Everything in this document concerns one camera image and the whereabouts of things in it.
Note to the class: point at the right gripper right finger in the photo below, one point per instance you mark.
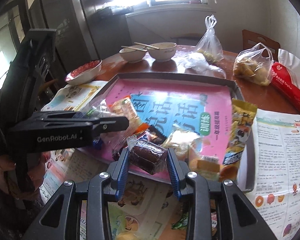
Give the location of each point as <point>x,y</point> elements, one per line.
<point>236,216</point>

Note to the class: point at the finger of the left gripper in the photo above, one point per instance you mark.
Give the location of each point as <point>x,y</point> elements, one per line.
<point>54,129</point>
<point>69,117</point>

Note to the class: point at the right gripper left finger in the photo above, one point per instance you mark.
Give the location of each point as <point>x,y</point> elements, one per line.
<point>60,217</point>

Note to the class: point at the orange cracker packet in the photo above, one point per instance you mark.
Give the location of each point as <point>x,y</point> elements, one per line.
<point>124,107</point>

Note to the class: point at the small yellow cake packet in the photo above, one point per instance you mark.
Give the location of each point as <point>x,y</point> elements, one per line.
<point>207,166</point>

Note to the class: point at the Snickers bar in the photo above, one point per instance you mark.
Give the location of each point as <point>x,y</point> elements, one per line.
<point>152,134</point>

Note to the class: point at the dark brown cake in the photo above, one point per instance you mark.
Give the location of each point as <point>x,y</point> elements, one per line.
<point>146,155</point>

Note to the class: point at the clear pastry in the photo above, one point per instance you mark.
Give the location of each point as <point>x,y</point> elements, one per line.
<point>181,141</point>

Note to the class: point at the yellow cartoon snack packet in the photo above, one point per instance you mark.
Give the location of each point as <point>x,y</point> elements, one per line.
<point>243,114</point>

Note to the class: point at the plastic bag of fried snacks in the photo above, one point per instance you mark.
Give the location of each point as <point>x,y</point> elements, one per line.
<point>254,65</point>

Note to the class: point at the person's left hand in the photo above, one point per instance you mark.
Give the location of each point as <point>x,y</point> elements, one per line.
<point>36,174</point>

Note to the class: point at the red rimmed bowl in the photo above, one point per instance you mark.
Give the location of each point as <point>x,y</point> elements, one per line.
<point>84,74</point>

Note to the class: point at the round cookie clear wrapper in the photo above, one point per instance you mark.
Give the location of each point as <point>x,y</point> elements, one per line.
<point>111,141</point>

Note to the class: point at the right newspaper sheet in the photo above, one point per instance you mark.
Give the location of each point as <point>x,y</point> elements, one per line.
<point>276,193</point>

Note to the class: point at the green wrapped snack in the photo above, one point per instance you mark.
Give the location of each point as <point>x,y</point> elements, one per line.
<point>182,223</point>

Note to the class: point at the black refrigerator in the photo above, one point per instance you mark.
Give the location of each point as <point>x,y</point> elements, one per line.
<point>86,30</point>

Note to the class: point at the left white bowl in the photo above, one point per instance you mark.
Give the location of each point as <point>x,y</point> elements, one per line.
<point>132,56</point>

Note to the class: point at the white bowl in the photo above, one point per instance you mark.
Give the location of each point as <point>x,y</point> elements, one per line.
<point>132,56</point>
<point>162,51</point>

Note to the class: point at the student newspaper sheet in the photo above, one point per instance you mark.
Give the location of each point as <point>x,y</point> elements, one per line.
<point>148,208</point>

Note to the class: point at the wooden chopstick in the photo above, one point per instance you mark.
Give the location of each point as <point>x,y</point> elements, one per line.
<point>147,45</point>
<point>134,48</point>

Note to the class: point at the grey cardboard box tray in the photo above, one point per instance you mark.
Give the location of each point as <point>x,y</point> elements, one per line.
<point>177,119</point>

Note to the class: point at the pink and blue book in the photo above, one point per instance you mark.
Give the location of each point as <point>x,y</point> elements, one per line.
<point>170,114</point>

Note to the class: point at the right white bowl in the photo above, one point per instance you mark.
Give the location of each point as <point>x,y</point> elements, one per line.
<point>162,51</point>

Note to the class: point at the crumpled white plastic bag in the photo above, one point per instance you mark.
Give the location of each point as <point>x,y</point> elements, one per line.
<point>197,64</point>

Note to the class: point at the red tissue pack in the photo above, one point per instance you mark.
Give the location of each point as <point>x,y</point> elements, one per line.
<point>286,76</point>

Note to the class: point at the tall clear plastic bag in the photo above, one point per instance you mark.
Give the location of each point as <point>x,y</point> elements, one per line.
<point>209,45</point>

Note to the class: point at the wooden chair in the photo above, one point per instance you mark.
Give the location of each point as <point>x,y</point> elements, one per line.
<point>251,38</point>

